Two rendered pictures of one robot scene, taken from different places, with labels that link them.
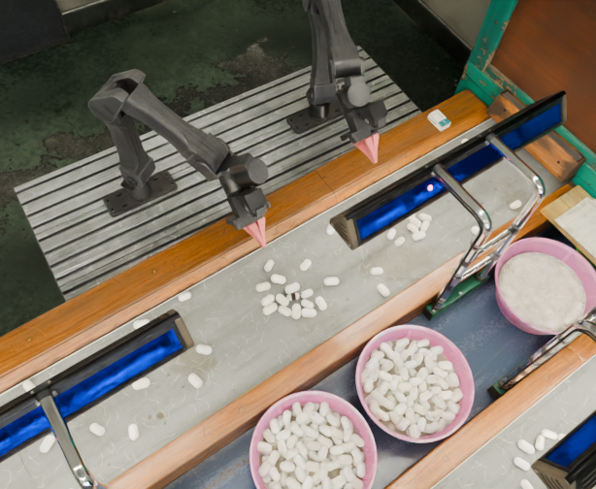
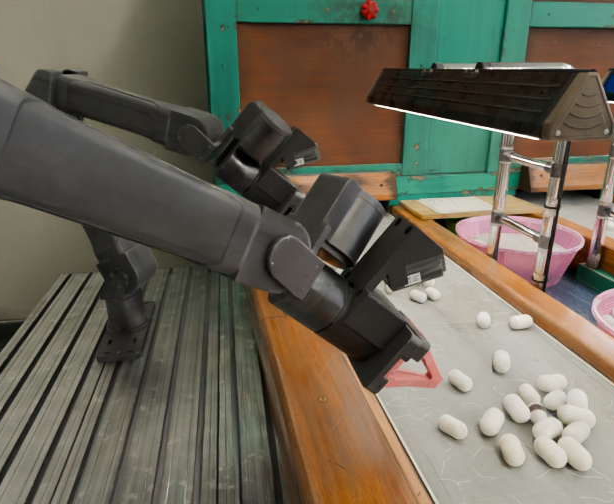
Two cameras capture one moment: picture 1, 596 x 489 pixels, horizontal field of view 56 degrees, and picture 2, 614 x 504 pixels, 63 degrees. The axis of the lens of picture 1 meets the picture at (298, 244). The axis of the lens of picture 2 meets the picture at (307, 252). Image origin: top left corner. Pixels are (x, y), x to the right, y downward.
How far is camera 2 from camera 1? 1.20 m
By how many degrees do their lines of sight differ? 59
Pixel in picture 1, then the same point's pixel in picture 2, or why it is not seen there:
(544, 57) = (295, 116)
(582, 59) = (332, 88)
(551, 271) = not seen: hidden behind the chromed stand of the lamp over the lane
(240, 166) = (347, 190)
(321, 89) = (135, 255)
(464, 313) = not seen: hidden behind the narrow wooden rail
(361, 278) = (493, 338)
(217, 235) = (347, 481)
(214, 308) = not seen: outside the picture
